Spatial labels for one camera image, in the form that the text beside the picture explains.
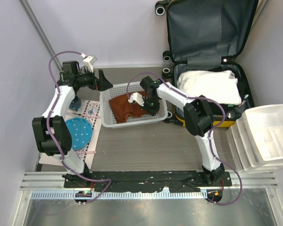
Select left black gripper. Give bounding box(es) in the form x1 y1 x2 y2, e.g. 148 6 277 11
75 67 113 92

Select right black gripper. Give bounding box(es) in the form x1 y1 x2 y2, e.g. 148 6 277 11
140 96 159 116

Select brown towel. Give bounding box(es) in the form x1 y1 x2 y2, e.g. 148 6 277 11
109 94 148 123

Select white perforated plastic basket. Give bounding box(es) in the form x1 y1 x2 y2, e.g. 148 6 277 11
100 82 168 129

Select white fluffy towel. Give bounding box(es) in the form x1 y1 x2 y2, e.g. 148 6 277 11
177 70 242 105

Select yellow cartoon hard-shell suitcase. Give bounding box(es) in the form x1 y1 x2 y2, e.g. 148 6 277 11
155 0 258 128

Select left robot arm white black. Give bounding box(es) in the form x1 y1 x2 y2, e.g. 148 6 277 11
32 61 113 188

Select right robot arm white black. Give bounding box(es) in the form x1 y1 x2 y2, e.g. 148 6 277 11
98 70 225 186

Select patterned white placemat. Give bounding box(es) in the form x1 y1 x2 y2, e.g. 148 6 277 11
39 98 102 167

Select small blue cup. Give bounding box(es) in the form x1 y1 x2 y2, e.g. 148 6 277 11
69 96 82 112

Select pink chopstick near cup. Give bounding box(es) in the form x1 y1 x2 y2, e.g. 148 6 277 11
83 114 100 118

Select blue dotted plate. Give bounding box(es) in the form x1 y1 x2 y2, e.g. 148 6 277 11
66 117 93 151

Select pink chopstick near edge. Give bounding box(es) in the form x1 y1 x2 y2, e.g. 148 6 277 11
75 151 97 154

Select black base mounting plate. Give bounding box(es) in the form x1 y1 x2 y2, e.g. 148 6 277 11
62 170 232 193

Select white compartment organizer tray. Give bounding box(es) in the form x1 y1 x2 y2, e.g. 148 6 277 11
226 104 283 173

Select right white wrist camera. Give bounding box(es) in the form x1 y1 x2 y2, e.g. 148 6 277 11
128 92 144 106

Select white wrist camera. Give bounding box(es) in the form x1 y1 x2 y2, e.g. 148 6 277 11
128 92 144 106
81 54 97 73

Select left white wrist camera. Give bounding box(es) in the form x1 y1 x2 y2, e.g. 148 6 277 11
81 54 97 73

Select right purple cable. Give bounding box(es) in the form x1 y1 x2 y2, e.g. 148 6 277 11
126 72 242 207

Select purple cable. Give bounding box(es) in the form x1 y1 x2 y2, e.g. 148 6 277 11
126 72 242 207
48 50 113 204

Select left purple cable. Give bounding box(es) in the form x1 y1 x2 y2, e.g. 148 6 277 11
48 50 113 204

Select aluminium rail frame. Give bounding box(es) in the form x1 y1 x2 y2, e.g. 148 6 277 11
20 171 277 203

